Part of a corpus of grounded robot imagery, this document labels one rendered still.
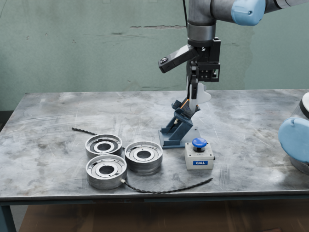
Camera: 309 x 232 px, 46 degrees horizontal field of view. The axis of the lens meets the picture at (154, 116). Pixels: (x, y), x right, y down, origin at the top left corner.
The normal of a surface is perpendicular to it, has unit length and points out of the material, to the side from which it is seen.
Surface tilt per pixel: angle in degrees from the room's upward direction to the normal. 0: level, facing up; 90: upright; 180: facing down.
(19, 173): 0
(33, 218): 0
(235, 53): 90
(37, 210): 0
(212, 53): 90
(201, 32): 90
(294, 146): 97
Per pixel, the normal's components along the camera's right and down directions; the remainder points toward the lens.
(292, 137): -0.69, 0.46
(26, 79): 0.04, 0.49
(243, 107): 0.00, -0.87
